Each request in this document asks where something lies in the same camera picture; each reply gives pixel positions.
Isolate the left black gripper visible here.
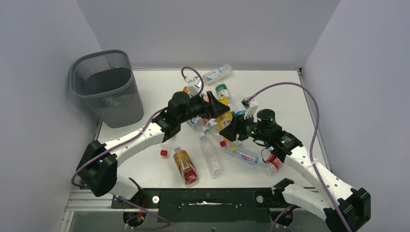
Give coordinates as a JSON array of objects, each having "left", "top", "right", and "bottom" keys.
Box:
[{"left": 178, "top": 91, "right": 229, "bottom": 124}]

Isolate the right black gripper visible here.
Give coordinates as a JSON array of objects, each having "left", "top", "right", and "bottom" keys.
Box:
[{"left": 220, "top": 111, "right": 269, "bottom": 142}]

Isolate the yellow juice bottle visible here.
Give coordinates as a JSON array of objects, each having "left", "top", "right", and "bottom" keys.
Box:
[{"left": 217, "top": 97, "right": 238, "bottom": 152}]

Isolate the clear blue bottle purple label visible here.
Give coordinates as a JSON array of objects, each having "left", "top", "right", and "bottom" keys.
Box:
[{"left": 224, "top": 145, "right": 263, "bottom": 165}]

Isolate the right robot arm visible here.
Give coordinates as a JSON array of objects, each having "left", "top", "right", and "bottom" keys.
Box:
[{"left": 220, "top": 109, "right": 371, "bottom": 232}]

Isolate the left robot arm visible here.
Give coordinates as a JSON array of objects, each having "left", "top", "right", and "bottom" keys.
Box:
[{"left": 72, "top": 91, "right": 230, "bottom": 200}]

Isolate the grey mesh waste bin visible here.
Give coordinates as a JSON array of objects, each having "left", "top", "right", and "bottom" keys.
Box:
[{"left": 69, "top": 50, "right": 144, "bottom": 128}]

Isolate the clear bottle red white label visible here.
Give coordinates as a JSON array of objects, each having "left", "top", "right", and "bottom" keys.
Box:
[{"left": 203, "top": 118, "right": 227, "bottom": 147}]

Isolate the clear bottle blue green label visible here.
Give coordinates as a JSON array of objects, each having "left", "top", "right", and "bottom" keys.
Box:
[{"left": 187, "top": 116, "right": 208, "bottom": 133}]

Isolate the clear bottle green white label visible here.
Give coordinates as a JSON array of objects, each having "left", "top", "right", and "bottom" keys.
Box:
[{"left": 215, "top": 84, "right": 231, "bottom": 98}]

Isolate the orange tinted bottle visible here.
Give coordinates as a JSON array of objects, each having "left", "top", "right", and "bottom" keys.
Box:
[{"left": 182, "top": 87, "right": 192, "bottom": 98}]

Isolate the clear bottle white blue label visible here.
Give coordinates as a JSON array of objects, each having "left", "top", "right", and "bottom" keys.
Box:
[{"left": 203, "top": 64, "right": 233, "bottom": 85}]

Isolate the clear unlabelled bottle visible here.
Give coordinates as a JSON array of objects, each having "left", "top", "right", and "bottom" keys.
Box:
[{"left": 199, "top": 132, "right": 224, "bottom": 178}]

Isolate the brown tea bottle red base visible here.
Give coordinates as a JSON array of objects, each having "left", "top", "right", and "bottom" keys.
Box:
[{"left": 173, "top": 145, "right": 199, "bottom": 185}]

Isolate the clear bottle red teal label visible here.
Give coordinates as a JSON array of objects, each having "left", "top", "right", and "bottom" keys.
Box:
[{"left": 160, "top": 136, "right": 176, "bottom": 157}]

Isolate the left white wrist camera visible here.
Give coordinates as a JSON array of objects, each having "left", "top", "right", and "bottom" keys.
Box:
[{"left": 184, "top": 76, "right": 203, "bottom": 96}]

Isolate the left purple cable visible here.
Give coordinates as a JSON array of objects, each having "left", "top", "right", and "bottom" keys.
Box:
[{"left": 71, "top": 66, "right": 205, "bottom": 231}]

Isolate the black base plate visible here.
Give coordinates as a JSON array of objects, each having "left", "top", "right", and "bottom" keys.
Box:
[{"left": 111, "top": 188, "right": 289, "bottom": 223}]

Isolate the aluminium frame rail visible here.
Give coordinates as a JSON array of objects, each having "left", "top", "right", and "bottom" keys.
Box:
[{"left": 66, "top": 188, "right": 285, "bottom": 212}]

